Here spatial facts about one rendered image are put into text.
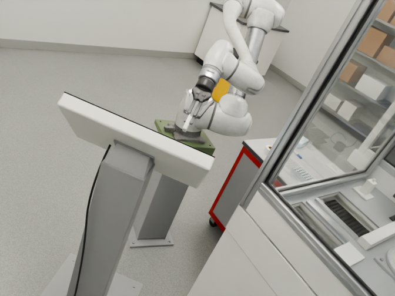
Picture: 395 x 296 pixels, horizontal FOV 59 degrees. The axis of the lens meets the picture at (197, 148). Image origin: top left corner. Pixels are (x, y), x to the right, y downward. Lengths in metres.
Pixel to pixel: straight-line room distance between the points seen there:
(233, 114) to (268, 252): 0.77
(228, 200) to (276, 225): 1.16
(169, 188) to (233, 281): 0.75
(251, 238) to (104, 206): 0.57
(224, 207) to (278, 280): 1.19
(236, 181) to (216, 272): 0.88
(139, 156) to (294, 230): 0.58
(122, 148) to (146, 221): 1.08
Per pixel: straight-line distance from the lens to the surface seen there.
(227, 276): 1.56
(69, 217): 2.40
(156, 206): 2.14
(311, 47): 6.56
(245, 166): 2.27
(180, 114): 1.84
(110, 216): 1.33
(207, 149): 1.89
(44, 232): 2.30
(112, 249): 1.45
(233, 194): 2.38
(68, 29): 4.47
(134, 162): 1.19
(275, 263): 1.34
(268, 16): 1.96
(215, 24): 5.38
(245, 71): 1.52
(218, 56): 1.49
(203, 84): 1.43
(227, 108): 1.82
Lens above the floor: 1.76
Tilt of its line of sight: 31 degrees down
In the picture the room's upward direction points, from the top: 24 degrees clockwise
